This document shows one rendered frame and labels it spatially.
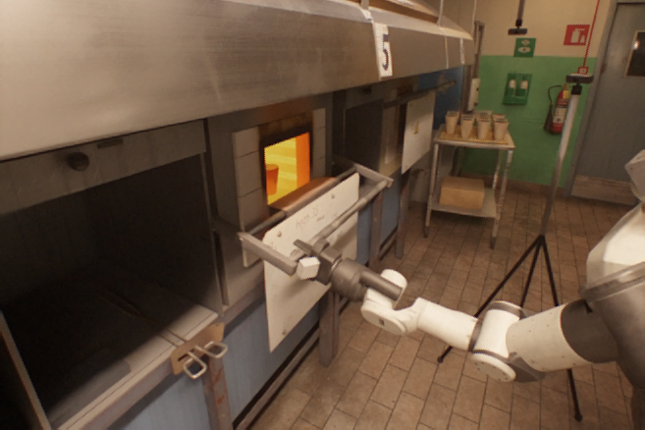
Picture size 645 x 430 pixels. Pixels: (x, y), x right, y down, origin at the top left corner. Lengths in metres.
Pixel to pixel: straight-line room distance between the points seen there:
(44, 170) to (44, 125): 0.32
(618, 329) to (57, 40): 0.70
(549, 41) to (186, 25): 4.38
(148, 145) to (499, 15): 4.30
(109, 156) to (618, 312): 0.82
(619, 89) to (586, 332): 4.27
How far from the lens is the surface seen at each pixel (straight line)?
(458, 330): 0.82
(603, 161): 4.92
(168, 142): 0.84
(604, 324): 0.61
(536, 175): 4.89
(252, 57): 0.59
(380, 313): 0.84
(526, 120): 4.75
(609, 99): 4.80
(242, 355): 1.46
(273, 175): 1.31
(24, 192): 0.72
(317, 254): 0.88
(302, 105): 1.26
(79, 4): 0.44
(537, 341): 0.71
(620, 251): 0.71
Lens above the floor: 1.58
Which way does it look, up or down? 21 degrees down
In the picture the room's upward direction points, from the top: straight up
